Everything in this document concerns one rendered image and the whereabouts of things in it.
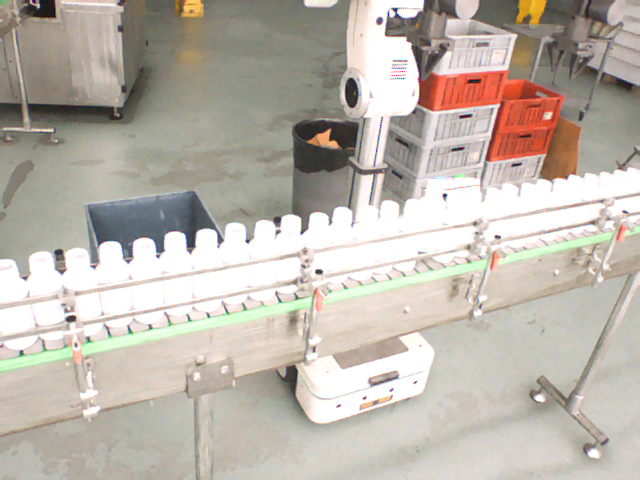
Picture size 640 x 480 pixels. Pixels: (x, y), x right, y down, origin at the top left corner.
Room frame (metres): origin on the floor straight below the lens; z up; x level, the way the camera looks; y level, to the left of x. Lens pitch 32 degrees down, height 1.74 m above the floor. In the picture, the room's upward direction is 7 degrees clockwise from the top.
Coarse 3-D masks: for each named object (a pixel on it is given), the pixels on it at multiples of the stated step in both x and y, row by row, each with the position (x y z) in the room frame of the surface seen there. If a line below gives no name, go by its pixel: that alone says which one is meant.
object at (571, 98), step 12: (504, 24) 5.69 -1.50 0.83; (516, 24) 5.81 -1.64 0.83; (540, 24) 5.78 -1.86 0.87; (624, 24) 5.77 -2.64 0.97; (540, 36) 5.33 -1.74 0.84; (600, 36) 5.81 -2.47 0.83; (540, 48) 5.26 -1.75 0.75; (600, 72) 5.70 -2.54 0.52; (540, 84) 6.07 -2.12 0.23; (552, 84) 6.15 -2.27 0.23; (540, 96) 5.61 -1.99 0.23; (564, 96) 5.75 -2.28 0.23; (576, 96) 5.80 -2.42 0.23; (588, 108) 5.70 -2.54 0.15
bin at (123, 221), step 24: (168, 192) 1.45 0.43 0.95; (192, 192) 1.48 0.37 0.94; (96, 216) 1.34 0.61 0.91; (120, 216) 1.37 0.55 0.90; (144, 216) 1.41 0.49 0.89; (168, 216) 1.44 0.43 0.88; (192, 216) 1.47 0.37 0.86; (96, 240) 1.16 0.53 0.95; (120, 240) 1.37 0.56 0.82; (192, 240) 1.47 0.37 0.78
